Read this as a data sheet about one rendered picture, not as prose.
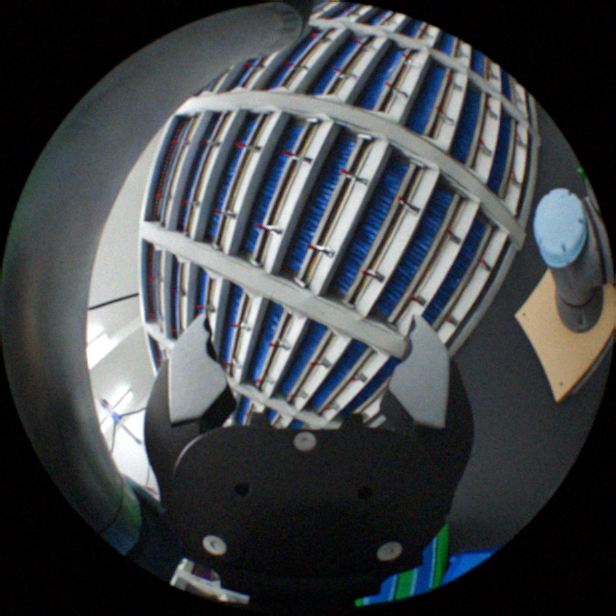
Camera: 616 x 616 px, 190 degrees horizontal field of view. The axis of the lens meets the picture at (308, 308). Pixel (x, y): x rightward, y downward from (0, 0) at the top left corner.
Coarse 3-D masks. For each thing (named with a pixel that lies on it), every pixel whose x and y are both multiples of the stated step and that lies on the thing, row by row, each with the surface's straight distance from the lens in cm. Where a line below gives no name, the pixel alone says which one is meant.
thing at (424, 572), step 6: (432, 546) 79; (426, 552) 77; (432, 552) 80; (426, 558) 78; (432, 558) 80; (426, 564) 78; (420, 570) 77; (426, 570) 79; (420, 576) 78; (426, 576) 80; (420, 582) 79; (426, 582) 82; (420, 588) 81; (426, 588) 83; (414, 594) 80
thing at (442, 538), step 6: (444, 528) 84; (438, 534) 81; (444, 534) 84; (438, 540) 81; (444, 540) 84; (438, 546) 82; (444, 546) 85; (438, 552) 82; (444, 552) 85; (438, 558) 83; (444, 558) 86; (438, 564) 84; (444, 564) 87; (438, 570) 85; (444, 570) 88; (438, 576) 86; (444, 576) 89; (438, 582) 87; (432, 588) 86
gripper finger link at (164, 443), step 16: (160, 368) 10; (160, 384) 9; (160, 400) 9; (144, 416) 9; (160, 416) 8; (144, 432) 8; (160, 432) 8; (176, 432) 8; (192, 432) 7; (160, 448) 8; (176, 448) 7; (160, 464) 7; (160, 480) 7; (160, 496) 7
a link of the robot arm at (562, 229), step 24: (552, 192) 48; (552, 216) 44; (576, 216) 42; (552, 240) 41; (576, 240) 39; (600, 240) 43; (552, 264) 44; (576, 264) 42; (600, 264) 44; (576, 288) 48
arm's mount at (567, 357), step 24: (552, 288) 68; (528, 312) 68; (552, 312) 65; (528, 336) 65; (552, 336) 62; (576, 336) 61; (600, 336) 61; (552, 360) 60; (576, 360) 59; (552, 384) 58; (576, 384) 61
